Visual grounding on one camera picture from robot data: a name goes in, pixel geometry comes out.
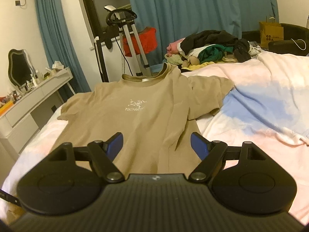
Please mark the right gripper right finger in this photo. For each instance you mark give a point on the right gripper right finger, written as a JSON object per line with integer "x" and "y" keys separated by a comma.
{"x": 211, "y": 154}

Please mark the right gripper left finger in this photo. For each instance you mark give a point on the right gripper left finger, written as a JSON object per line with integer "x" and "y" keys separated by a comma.
{"x": 102, "y": 155}

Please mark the tan t-shirt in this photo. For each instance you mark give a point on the tan t-shirt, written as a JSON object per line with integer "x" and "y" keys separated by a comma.
{"x": 156, "y": 116}

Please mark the pile of clothes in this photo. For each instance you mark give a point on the pile of clothes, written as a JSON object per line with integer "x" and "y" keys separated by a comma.
{"x": 210, "y": 47}

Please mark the pastel duvet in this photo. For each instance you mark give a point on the pastel duvet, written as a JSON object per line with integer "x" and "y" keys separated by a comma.
{"x": 268, "y": 105}

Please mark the white dressing table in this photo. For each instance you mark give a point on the white dressing table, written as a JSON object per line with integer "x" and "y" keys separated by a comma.
{"x": 27, "y": 116}

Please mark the black framed mirror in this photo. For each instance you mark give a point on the black framed mirror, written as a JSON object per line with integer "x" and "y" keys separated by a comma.
{"x": 20, "y": 70}

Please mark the red cloth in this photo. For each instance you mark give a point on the red cloth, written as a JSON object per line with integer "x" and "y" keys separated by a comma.
{"x": 148, "y": 41}

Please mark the blue curtain left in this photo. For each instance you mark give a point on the blue curtain left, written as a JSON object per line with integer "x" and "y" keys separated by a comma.
{"x": 57, "y": 42}

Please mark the blue curtain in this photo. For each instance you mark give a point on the blue curtain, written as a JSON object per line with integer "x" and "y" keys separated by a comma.
{"x": 57, "y": 42}
{"x": 176, "y": 19}

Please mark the brown paper bag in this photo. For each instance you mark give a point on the brown paper bag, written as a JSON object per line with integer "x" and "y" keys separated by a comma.
{"x": 270, "y": 30}

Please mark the black chair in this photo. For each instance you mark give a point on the black chair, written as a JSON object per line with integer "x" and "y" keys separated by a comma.
{"x": 295, "y": 41}

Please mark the blue curtain right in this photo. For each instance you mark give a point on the blue curtain right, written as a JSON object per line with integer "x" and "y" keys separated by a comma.
{"x": 176, "y": 19}

